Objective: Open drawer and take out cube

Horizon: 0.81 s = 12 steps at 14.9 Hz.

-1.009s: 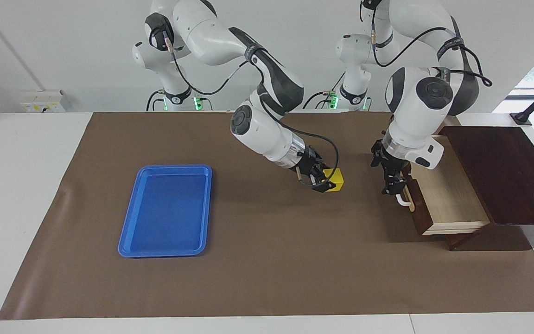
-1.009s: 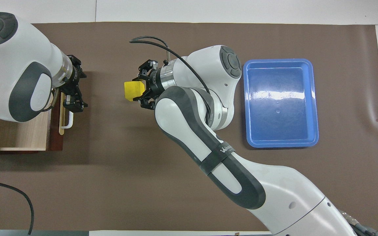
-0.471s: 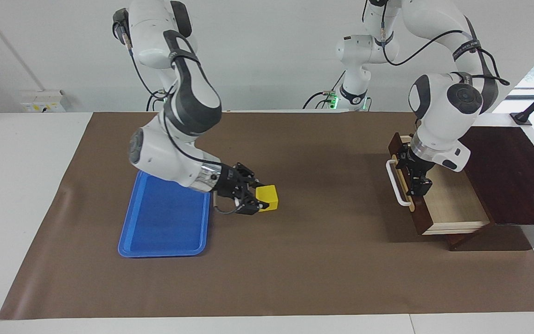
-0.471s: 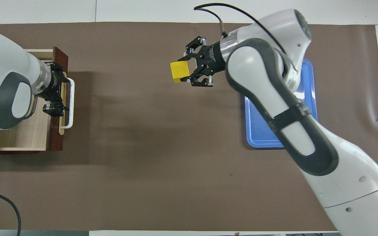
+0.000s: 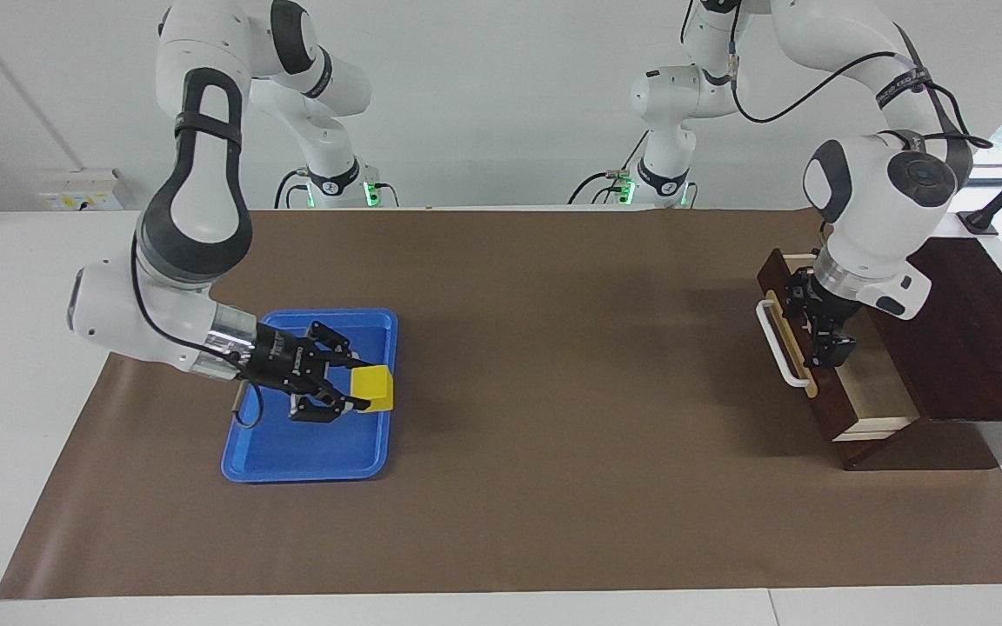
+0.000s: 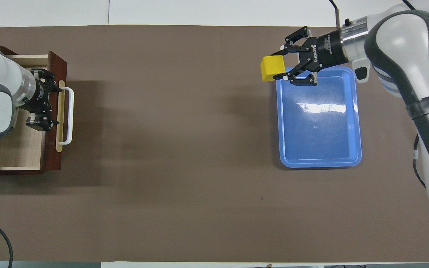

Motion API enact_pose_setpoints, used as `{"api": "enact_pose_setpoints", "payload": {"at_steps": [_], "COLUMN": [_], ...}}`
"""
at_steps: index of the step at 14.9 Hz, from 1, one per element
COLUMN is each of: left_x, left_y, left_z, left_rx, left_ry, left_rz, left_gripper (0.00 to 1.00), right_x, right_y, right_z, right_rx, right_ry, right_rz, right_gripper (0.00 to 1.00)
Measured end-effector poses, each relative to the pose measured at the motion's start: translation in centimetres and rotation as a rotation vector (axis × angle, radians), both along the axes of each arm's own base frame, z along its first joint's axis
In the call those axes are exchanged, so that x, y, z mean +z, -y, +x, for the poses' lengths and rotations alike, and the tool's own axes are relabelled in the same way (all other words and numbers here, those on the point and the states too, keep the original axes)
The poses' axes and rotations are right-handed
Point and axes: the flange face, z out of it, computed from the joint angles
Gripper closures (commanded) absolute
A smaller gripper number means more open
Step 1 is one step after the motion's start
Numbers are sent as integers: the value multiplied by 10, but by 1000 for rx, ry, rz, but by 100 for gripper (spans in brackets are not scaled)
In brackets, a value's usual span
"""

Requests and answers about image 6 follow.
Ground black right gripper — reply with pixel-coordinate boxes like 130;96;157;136
273;26;349;86

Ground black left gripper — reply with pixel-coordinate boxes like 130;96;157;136
23;68;63;132

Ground white drawer handle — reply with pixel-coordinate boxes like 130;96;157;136
58;86;74;146

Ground yellow cube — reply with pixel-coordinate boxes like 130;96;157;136
260;56;286;82

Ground wooden drawer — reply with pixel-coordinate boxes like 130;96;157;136
0;51;74;172

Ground blue plastic tray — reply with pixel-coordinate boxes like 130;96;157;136
276;67;362;169

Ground brown paper mat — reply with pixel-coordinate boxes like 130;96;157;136
0;25;429;263

